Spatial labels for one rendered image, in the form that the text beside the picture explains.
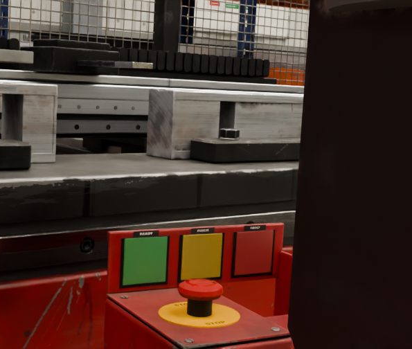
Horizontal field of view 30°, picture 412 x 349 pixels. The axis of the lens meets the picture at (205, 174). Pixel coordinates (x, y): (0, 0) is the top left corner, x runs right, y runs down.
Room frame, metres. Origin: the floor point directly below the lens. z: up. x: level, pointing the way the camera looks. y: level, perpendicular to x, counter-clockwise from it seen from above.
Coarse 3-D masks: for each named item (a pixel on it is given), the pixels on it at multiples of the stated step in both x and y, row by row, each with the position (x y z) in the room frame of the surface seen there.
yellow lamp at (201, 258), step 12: (192, 240) 0.75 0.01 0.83; (204, 240) 0.75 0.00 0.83; (216, 240) 0.76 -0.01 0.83; (192, 252) 0.75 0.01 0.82; (204, 252) 0.75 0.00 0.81; (216, 252) 0.76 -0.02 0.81; (192, 264) 0.75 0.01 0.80; (204, 264) 0.75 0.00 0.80; (216, 264) 0.76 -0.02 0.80; (192, 276) 0.75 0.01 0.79; (204, 276) 0.76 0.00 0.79; (216, 276) 0.76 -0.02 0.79
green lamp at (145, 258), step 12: (132, 240) 0.72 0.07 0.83; (144, 240) 0.72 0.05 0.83; (156, 240) 0.73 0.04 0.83; (132, 252) 0.72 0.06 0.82; (144, 252) 0.72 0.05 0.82; (156, 252) 0.73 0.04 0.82; (132, 264) 0.72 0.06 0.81; (144, 264) 0.72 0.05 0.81; (156, 264) 0.73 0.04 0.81; (132, 276) 0.72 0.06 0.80; (144, 276) 0.72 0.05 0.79; (156, 276) 0.73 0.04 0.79
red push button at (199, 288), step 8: (192, 280) 0.66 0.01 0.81; (200, 280) 0.66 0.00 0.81; (208, 280) 0.66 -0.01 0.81; (184, 288) 0.65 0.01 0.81; (192, 288) 0.64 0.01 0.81; (200, 288) 0.64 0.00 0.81; (208, 288) 0.64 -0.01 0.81; (216, 288) 0.65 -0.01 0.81; (184, 296) 0.65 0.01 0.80; (192, 296) 0.64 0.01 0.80; (200, 296) 0.64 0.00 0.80; (208, 296) 0.64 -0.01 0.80; (216, 296) 0.65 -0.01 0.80; (192, 304) 0.65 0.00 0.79; (200, 304) 0.65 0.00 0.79; (208, 304) 0.65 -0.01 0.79; (192, 312) 0.65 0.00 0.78; (200, 312) 0.65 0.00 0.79; (208, 312) 0.65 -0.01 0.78
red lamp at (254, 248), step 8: (240, 232) 0.78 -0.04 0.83; (248, 232) 0.78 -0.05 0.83; (256, 232) 0.78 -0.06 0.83; (264, 232) 0.79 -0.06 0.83; (272, 232) 0.79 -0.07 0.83; (240, 240) 0.78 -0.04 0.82; (248, 240) 0.78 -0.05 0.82; (256, 240) 0.79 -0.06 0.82; (264, 240) 0.79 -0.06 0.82; (272, 240) 0.79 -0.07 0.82; (240, 248) 0.78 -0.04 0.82; (248, 248) 0.78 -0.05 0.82; (256, 248) 0.79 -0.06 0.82; (264, 248) 0.79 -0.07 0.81; (240, 256) 0.78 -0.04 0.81; (248, 256) 0.78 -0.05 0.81; (256, 256) 0.79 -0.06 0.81; (264, 256) 0.79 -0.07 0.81; (240, 264) 0.78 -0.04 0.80; (248, 264) 0.78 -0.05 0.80; (256, 264) 0.79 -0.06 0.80; (264, 264) 0.79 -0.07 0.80; (240, 272) 0.78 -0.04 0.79; (248, 272) 0.78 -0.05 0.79; (256, 272) 0.79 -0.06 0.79; (264, 272) 0.79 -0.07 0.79
